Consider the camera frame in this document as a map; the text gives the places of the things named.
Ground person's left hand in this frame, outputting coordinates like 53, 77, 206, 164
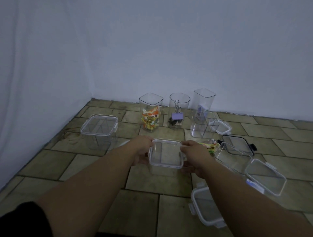
132, 135, 154, 168

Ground wide square clear container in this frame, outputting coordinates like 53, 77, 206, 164
82, 122, 118, 151
149, 143, 183, 175

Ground black-rimmed clear lid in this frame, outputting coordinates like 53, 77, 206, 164
221, 133, 258, 157

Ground purple binder clip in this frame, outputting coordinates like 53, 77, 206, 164
171, 100, 184, 120

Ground person's left forearm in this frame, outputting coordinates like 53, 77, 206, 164
37, 141, 137, 237

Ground person's right forearm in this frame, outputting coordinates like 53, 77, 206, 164
200, 159, 313, 237

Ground black sleeve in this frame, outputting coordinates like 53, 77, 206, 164
0, 201, 53, 237

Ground large rectangular clear container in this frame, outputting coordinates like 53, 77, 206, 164
214, 141, 254, 177

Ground medium clear container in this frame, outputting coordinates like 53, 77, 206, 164
244, 158, 287, 197

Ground round clear jar with clips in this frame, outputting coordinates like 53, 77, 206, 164
168, 92, 191, 129

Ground pile of black binder clips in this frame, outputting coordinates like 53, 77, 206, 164
168, 118, 183, 129

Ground small square clear container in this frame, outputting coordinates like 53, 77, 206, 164
190, 110, 220, 140

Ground large clear container two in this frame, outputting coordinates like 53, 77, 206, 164
148, 138, 184, 169

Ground person's right hand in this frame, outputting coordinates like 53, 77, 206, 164
180, 140, 217, 179

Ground yellow snack packet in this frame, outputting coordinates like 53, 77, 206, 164
198, 140, 220, 155

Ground white box with blue print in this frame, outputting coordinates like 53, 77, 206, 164
245, 178, 265, 195

